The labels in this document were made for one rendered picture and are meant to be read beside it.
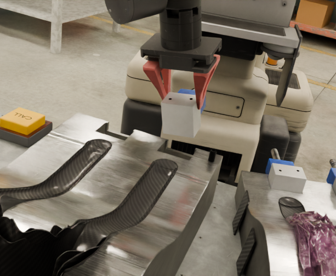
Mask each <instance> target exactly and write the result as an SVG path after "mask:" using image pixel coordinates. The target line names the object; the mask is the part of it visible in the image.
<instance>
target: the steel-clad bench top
mask: <svg viewBox="0 0 336 276"><path fill-rule="evenodd" d="M4 115H6V114H4V113H1V112H0V117H2V116H4ZM43 138H44V137H43ZM43 138H41V139H43ZM39 141H40V140H39ZM37 142H38V141H37ZM37 142H36V143H37ZM36 143H34V144H33V145H35V144H36ZM33 145H32V146H33ZM32 146H30V147H25V146H22V145H18V144H16V143H13V142H10V141H7V140H4V139H0V169H1V168H3V167H5V166H7V165H8V164H10V163H11V162H12V161H14V160H15V159H17V158H18V157H19V156H21V155H22V154H23V153H24V152H26V151H27V150H28V149H29V148H31V147H32ZM236 190H237V187H235V186H232V185H228V184H226V183H223V182H219V181H217V185H216V188H215V193H214V198H213V202H212V204H211V206H210V208H209V210H208V212H207V214H206V216H205V218H204V220H203V222H202V224H201V226H200V228H199V230H198V231H197V233H196V235H195V237H194V239H193V241H192V243H191V245H190V247H189V249H188V251H187V253H186V255H185V257H184V259H183V261H182V263H181V265H180V267H179V269H178V271H177V273H176V275H175V276H237V267H236V262H237V259H238V257H239V255H240V253H241V251H242V247H241V239H240V231H239V228H238V231H237V233H236V235H234V233H233V227H232V222H233V220H234V218H235V215H236V213H237V211H236V203H235V194H236Z"/></svg>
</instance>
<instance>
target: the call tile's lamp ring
mask: <svg viewBox="0 0 336 276"><path fill-rule="evenodd" d="M45 122H46V123H45V124H44V125H42V126H41V127H39V128H38V129H36V130H35V131H33V132H32V133H30V134H28V135H25V134H22V133H19V132H16V131H13V130H9V129H6V128H3V127H1V126H0V129H1V130H4V131H8V132H10V133H13V134H17V135H20V136H23V137H26V138H29V137H31V136H32V135H34V134H35V133H37V132H39V131H40V130H42V129H43V128H45V127H46V126H48V125H49V124H51V123H52V122H50V121H47V120H45Z"/></svg>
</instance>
